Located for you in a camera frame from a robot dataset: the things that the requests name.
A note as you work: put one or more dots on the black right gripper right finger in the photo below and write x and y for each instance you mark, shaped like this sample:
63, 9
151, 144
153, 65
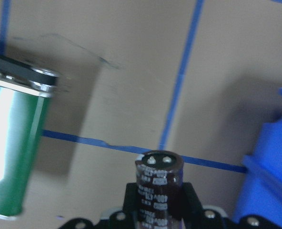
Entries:
191, 207

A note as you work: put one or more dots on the dark brown capacitor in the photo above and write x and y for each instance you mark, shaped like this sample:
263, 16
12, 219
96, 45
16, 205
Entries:
159, 179

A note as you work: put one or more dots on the blue plastic bin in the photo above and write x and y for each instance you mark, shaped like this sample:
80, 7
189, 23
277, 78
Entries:
261, 193

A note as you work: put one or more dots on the green conveyor belt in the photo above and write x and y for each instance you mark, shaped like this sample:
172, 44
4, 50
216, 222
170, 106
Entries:
25, 94

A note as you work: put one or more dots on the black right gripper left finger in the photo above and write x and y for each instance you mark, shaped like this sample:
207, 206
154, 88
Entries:
130, 203

